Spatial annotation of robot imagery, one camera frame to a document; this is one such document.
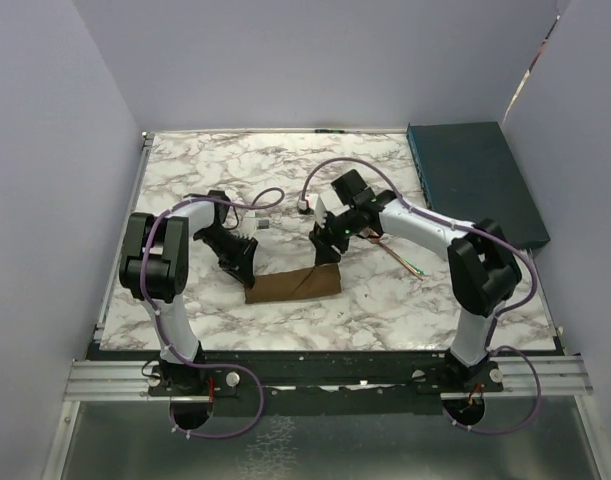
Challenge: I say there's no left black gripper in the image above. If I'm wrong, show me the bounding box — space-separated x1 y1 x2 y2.
196 226 258 287

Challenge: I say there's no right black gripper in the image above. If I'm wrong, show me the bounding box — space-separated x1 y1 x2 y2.
308 208 360 267

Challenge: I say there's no brown cloth napkin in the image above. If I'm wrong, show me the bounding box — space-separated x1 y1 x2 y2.
245 264 342 305

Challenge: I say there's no copper iridescent fork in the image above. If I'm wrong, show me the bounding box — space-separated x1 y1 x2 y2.
363 229 425 280

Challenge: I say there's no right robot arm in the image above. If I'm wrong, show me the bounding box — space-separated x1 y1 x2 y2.
309 169 522 391

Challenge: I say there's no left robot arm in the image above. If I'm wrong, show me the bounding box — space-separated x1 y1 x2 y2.
119 190 258 395

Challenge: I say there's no dark teal flat box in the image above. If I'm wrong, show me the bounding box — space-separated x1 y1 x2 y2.
406 121 550 250

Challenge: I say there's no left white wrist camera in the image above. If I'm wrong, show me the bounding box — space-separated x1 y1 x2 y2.
236 211 270 238

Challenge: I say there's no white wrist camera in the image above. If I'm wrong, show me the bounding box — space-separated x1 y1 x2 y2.
309 191 348 227
236 211 270 238

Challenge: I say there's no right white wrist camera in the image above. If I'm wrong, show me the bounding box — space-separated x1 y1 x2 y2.
309 191 348 227

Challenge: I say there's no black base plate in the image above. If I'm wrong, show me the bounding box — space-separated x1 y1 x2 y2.
86 351 502 417

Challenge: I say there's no aluminium rail frame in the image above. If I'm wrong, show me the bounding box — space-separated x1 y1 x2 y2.
64 356 594 403

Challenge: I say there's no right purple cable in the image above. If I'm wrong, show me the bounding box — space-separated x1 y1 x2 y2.
299 157 544 435

